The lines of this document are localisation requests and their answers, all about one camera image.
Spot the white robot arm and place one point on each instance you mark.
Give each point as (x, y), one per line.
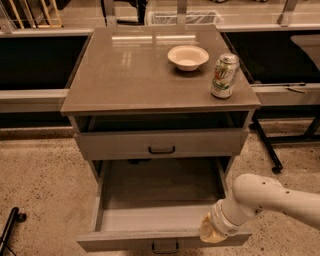
(252, 195)

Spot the grey top drawer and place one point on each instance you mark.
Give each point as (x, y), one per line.
(161, 144)

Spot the white ceramic bowl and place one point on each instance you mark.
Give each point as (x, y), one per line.
(187, 57)

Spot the black stand base right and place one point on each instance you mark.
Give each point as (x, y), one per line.
(310, 135)

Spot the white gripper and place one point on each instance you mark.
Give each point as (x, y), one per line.
(220, 220)

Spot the black stand foot left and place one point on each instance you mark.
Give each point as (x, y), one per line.
(15, 216)

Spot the white wire basket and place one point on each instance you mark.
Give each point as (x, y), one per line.
(198, 17)

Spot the grey drawer cabinet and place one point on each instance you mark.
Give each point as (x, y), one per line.
(126, 83)

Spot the wooden frame rack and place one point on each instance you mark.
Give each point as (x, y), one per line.
(33, 14)

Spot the grey drawer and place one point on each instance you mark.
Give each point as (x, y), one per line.
(161, 144)
(154, 204)

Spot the green white soda can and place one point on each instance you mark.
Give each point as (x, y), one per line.
(225, 73)

